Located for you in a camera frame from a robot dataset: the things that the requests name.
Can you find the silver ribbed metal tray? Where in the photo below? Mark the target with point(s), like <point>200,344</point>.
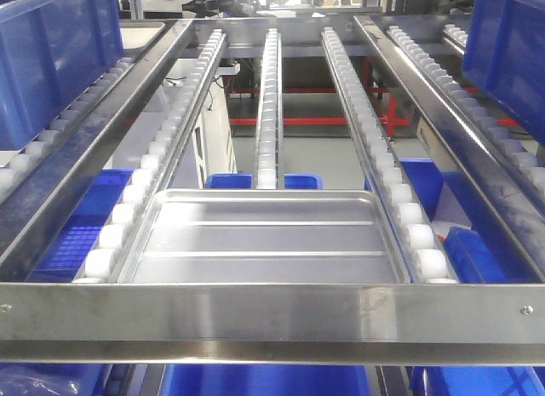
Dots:
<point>250,236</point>

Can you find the grey tray far left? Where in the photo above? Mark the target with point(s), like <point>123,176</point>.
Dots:
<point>137,34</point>

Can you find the centre white roller track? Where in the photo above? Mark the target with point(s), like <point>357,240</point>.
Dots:
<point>269,129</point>

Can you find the white roller track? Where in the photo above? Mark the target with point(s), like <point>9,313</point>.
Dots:
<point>155,171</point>
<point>269,129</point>
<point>423,255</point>

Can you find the blue bin lower centre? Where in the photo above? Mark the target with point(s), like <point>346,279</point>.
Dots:
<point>244,181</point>

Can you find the right white roller track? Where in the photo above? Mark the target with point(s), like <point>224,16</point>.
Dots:
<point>423,255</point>

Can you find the left white roller track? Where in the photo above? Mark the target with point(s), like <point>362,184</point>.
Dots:
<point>155,171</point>

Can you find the blue bin bottom centre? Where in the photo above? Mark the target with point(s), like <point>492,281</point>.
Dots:
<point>264,379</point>

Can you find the blue bin lower right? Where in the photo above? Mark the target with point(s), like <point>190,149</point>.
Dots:
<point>477,252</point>

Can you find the blue bin lower left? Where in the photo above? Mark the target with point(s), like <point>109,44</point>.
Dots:
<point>66,254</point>

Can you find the large blue bin upper left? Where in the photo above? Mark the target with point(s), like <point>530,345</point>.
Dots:
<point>51,51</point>

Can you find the large blue bin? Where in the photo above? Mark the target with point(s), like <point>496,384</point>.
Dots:
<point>51,51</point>
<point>504,58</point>

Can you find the large blue bin upper right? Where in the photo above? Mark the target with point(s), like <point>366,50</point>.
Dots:
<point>504,58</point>

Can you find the steel flow rack frame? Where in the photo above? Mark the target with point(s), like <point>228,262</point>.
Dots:
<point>401,323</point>

